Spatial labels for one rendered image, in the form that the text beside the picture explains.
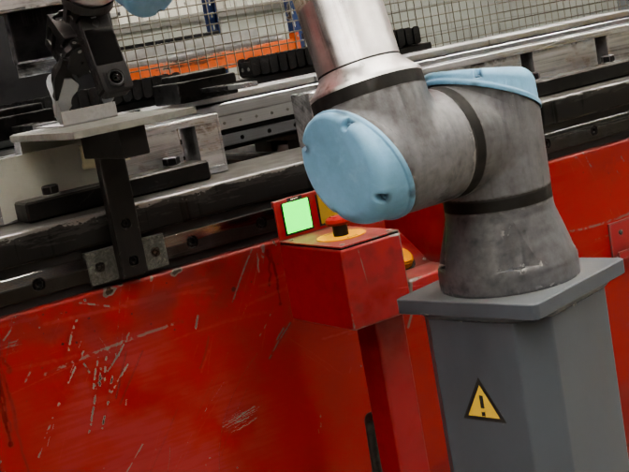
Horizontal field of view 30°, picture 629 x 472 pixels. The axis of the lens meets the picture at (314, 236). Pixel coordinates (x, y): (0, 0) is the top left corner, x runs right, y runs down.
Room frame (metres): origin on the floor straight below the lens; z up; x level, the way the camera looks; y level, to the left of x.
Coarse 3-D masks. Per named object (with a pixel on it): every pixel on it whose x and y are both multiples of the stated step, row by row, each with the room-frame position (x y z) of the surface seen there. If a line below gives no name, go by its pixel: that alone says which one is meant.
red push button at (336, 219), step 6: (330, 216) 1.66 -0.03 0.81; (336, 216) 1.65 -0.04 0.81; (330, 222) 1.64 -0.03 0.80; (336, 222) 1.63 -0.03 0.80; (342, 222) 1.63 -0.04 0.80; (348, 222) 1.64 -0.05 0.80; (336, 228) 1.64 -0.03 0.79; (342, 228) 1.64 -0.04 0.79; (336, 234) 1.64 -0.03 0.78; (342, 234) 1.64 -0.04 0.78
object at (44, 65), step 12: (24, 12) 1.78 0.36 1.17; (36, 12) 1.79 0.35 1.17; (48, 12) 1.80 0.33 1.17; (12, 24) 1.77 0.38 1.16; (24, 24) 1.78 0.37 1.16; (36, 24) 1.79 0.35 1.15; (12, 36) 1.77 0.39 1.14; (24, 36) 1.78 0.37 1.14; (36, 36) 1.79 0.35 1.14; (12, 48) 1.78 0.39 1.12; (24, 48) 1.78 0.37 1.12; (36, 48) 1.78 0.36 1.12; (24, 60) 1.77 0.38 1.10; (36, 60) 1.78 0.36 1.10; (48, 60) 1.80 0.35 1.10; (24, 72) 1.78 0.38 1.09; (36, 72) 1.79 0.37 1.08; (48, 72) 1.80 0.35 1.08
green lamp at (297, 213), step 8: (296, 200) 1.72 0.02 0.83; (304, 200) 1.72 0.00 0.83; (288, 208) 1.71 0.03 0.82; (296, 208) 1.71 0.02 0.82; (304, 208) 1.72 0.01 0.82; (288, 216) 1.71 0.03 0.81; (296, 216) 1.71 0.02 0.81; (304, 216) 1.72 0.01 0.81; (288, 224) 1.70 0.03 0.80; (296, 224) 1.71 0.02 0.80; (304, 224) 1.72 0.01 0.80; (312, 224) 1.73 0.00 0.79; (288, 232) 1.70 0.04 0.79
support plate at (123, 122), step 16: (128, 112) 1.79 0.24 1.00; (144, 112) 1.69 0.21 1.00; (160, 112) 1.61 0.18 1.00; (176, 112) 1.59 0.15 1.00; (192, 112) 1.60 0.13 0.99; (48, 128) 1.75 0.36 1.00; (64, 128) 1.65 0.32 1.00; (80, 128) 1.57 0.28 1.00; (96, 128) 1.53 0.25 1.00; (112, 128) 1.54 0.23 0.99
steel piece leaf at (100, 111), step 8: (104, 104) 1.74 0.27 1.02; (112, 104) 1.74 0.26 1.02; (64, 112) 1.70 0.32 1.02; (72, 112) 1.71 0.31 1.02; (80, 112) 1.72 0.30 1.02; (88, 112) 1.72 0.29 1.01; (96, 112) 1.73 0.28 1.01; (104, 112) 1.73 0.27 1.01; (112, 112) 1.74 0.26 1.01; (64, 120) 1.70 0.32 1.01; (72, 120) 1.71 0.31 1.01; (80, 120) 1.72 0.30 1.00; (88, 120) 1.72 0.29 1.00; (96, 120) 1.73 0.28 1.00
